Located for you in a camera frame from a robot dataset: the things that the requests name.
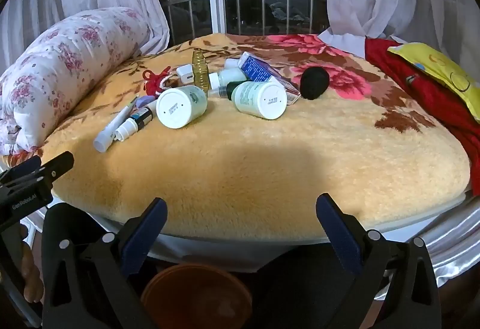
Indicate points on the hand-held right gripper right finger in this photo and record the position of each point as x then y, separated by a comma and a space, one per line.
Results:
333, 227

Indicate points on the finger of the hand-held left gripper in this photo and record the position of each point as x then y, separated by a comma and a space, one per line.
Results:
58, 165
22, 169

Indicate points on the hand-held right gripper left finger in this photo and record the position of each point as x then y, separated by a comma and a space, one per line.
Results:
150, 227

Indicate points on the orange plastic basin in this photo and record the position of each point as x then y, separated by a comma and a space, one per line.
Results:
195, 299

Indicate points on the green spray bottle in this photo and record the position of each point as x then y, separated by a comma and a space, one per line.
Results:
225, 90

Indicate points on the yellow ribbed transparent bottle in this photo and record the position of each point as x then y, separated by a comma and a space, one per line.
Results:
200, 70

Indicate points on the person's left hand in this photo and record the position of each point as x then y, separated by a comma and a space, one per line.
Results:
33, 272

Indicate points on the person's left leg black pants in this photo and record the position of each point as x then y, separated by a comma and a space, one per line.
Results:
71, 216

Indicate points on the person's leg black pants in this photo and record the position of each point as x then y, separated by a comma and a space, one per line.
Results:
300, 276
71, 216

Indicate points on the white pen-shaped tube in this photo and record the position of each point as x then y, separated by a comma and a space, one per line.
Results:
107, 133

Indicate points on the person's right leg black pants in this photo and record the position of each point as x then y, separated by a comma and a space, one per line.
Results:
300, 276

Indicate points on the yellow floral plush blanket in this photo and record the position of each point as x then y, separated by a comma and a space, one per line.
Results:
262, 171

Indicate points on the small dark bottle white cap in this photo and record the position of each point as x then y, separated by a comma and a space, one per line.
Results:
142, 116

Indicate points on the rolled pink floral quilt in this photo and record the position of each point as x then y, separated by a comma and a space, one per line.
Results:
67, 62

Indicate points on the small purple object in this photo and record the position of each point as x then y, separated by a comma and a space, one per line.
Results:
144, 101

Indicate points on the silver satin cloth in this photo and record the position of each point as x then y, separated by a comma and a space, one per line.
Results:
442, 235

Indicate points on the red knot ornament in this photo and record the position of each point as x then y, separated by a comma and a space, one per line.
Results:
152, 86

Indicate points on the white jar green leaf print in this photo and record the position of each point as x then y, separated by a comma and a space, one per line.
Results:
176, 107

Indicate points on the black round sponge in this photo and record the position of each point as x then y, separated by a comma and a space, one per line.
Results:
315, 83

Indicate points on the pale green white jar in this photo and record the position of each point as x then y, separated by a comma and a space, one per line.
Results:
262, 100

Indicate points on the white charger plug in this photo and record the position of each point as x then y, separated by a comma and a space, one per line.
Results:
184, 73

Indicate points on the red cloth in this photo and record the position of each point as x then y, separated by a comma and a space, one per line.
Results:
435, 100

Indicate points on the small white round bottle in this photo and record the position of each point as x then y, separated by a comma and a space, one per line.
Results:
228, 77

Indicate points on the blue and white carton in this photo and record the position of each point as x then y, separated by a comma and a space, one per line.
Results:
258, 70

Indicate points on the short white tube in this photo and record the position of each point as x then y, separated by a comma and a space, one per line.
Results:
232, 63

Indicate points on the yellow printed pillow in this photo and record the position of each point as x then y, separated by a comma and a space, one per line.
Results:
442, 66

